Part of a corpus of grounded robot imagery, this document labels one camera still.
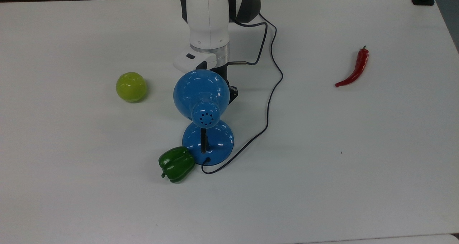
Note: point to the red toy chili pepper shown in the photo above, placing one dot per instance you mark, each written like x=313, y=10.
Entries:
x=360, y=63

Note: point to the green toy bell pepper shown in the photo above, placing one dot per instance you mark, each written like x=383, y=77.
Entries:
x=177, y=163

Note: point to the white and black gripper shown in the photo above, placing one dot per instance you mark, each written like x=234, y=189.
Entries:
x=193, y=62

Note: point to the yellow-green toy apple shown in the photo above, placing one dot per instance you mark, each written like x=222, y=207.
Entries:
x=131, y=87

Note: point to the blue gooseneck desk lamp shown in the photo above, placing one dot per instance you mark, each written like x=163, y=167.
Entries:
x=200, y=90

